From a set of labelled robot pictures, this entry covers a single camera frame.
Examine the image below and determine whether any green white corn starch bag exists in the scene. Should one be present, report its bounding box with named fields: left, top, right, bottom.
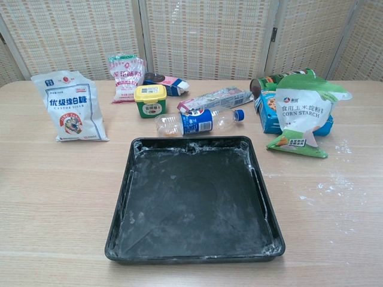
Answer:
left=266, top=74, right=353, bottom=158

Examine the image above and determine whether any black baking tray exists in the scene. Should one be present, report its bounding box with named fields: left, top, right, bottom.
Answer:
left=104, top=136, right=285, bottom=265

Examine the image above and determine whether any pink white snack bag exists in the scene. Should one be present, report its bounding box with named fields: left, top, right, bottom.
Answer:
left=108, top=53, right=147, bottom=105

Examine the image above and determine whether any white castor sugar bag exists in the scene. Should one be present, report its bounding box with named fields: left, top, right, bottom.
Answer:
left=31, top=70, right=110, bottom=142

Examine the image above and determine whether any clear blue label bottle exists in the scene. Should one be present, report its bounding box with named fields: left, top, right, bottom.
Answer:
left=154, top=108, right=245, bottom=138

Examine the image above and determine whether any long floral carton box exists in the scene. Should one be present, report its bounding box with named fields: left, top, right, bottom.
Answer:
left=177, top=86, right=254, bottom=115

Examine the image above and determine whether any yellow lid green tub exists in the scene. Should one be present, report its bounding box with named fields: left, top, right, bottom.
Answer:
left=133, top=84, right=168, bottom=119

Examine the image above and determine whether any blue pink cookie pack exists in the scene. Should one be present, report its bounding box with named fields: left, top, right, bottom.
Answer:
left=142, top=72, right=190, bottom=96

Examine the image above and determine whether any blue chocolate cookie box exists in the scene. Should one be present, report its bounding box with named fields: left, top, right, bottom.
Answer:
left=254, top=90, right=335, bottom=135

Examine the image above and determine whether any green chips can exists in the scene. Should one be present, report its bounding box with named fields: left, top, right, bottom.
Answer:
left=250, top=68, right=315, bottom=96

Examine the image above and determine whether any woven folding screen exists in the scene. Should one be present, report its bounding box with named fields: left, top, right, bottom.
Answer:
left=0, top=0, right=383, bottom=82

